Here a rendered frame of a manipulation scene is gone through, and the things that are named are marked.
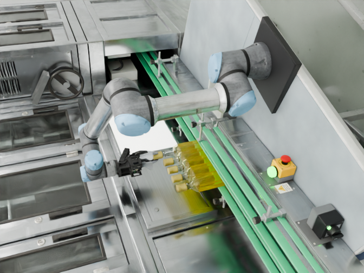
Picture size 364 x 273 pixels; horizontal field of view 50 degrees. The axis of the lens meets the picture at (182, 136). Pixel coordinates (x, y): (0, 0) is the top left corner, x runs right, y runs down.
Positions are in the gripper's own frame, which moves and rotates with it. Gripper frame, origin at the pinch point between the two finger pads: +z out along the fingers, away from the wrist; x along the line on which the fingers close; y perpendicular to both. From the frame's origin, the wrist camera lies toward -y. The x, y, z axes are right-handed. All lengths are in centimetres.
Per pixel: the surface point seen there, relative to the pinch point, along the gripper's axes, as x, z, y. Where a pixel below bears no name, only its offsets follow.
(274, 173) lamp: 19, 34, 45
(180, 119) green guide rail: -3.0, 23.9, -28.4
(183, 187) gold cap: 0.5, 5.1, 24.2
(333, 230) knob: 20, 38, 77
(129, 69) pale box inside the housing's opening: -7, 14, -100
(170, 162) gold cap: 0.7, 5.4, 7.3
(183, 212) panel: -13.2, 4.9, 26.8
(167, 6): 24, 50, -127
